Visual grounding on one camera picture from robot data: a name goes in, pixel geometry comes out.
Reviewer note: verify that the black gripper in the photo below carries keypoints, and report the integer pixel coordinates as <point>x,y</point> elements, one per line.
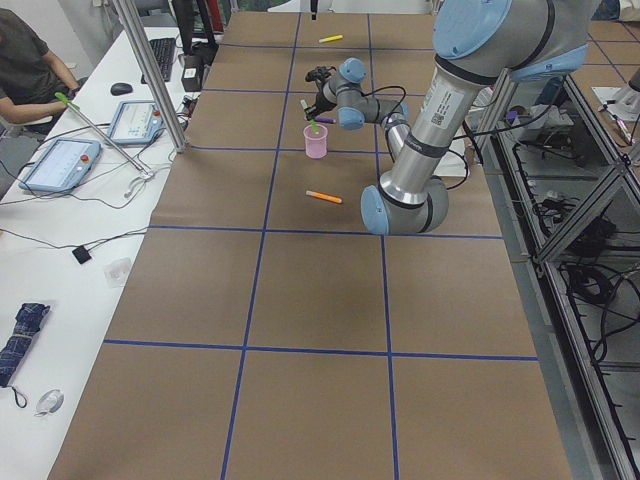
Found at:
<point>319,104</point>

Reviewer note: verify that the green highlighter pen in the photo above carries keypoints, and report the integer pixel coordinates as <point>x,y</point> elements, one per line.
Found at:
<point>314,126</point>

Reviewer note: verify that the orange highlighter pen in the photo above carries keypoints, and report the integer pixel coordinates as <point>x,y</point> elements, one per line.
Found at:
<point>324,197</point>

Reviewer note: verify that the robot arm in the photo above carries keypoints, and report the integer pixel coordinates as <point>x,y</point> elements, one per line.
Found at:
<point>474,42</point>

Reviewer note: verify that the pink mesh pen holder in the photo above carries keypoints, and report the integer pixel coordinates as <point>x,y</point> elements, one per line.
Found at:
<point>315,144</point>

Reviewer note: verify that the yellow highlighter pen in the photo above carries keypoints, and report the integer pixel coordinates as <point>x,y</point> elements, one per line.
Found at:
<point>330,39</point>

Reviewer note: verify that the black keyboard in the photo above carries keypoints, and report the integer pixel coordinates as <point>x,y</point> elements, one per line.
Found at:
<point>163,50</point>

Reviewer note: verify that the far teach pendant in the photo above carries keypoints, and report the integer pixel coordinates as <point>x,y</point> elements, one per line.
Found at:
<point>135,123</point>

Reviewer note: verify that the teach pendant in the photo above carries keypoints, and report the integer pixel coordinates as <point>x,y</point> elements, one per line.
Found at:
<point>135,123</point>
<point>61,166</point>

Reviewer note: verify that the black computer mouse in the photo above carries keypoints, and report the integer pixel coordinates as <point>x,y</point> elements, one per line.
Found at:
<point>121,88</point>

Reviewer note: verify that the brown paper table mat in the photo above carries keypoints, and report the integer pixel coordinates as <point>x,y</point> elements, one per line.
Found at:
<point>264,334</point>

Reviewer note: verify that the near teach pendant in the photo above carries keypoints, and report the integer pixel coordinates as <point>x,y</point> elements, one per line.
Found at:
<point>61,166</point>

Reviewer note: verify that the small black adapter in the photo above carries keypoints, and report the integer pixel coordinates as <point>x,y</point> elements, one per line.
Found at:
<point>82,254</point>

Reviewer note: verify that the seated person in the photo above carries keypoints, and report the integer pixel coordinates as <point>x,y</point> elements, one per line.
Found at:
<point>31,76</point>

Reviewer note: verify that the folded blue umbrella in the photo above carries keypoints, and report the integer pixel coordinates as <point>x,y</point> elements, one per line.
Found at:
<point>28,322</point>

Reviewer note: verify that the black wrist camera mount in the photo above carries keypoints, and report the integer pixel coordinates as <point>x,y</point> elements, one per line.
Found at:
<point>319,75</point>

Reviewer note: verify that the aluminium frame post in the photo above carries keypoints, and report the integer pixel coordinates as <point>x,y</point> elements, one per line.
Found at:
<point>135,31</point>

